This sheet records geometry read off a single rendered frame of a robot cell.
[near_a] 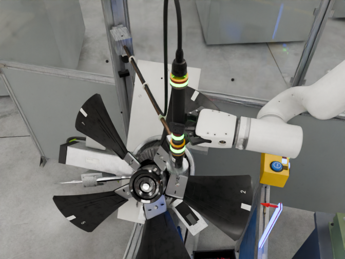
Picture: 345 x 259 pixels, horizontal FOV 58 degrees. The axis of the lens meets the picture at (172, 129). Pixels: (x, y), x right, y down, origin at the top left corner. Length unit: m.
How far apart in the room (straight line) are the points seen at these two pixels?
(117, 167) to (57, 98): 0.99
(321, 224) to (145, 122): 0.82
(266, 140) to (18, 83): 1.73
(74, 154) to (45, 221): 1.27
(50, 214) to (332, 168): 1.94
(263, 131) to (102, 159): 0.69
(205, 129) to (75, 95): 1.34
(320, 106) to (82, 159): 0.90
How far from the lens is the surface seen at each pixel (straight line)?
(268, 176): 1.35
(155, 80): 1.29
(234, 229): 1.10
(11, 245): 2.54
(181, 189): 1.10
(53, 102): 2.18
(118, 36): 1.35
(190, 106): 1.03
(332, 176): 2.18
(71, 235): 2.42
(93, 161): 1.29
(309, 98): 0.77
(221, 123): 0.82
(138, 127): 1.32
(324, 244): 1.41
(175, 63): 0.71
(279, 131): 0.82
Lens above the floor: 2.12
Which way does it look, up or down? 48 degrees down
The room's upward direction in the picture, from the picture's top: straight up
